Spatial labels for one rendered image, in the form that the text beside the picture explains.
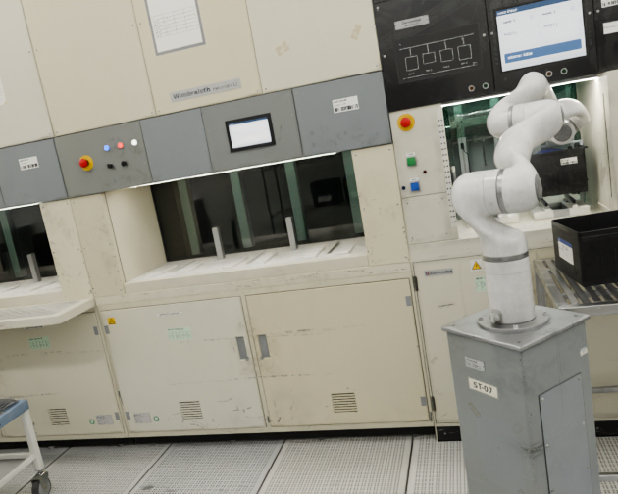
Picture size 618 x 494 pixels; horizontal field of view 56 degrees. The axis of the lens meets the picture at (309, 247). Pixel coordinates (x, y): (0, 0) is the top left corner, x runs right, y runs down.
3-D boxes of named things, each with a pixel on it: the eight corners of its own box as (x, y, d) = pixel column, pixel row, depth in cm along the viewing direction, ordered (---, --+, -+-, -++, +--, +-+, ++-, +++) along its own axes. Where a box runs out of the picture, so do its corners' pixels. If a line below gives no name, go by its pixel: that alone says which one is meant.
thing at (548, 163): (529, 208, 238) (520, 131, 232) (523, 201, 257) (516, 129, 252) (592, 200, 231) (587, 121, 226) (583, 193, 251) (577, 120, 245)
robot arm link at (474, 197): (522, 261, 149) (511, 170, 145) (453, 263, 160) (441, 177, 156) (534, 250, 159) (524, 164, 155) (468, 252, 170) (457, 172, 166)
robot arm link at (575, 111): (562, 68, 194) (581, 108, 218) (522, 100, 199) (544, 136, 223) (579, 83, 189) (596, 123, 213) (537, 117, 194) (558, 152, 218)
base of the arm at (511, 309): (517, 338, 148) (509, 269, 145) (463, 324, 164) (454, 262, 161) (564, 316, 157) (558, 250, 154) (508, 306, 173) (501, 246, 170)
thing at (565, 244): (554, 267, 205) (549, 220, 202) (637, 255, 202) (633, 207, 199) (583, 287, 178) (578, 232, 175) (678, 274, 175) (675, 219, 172)
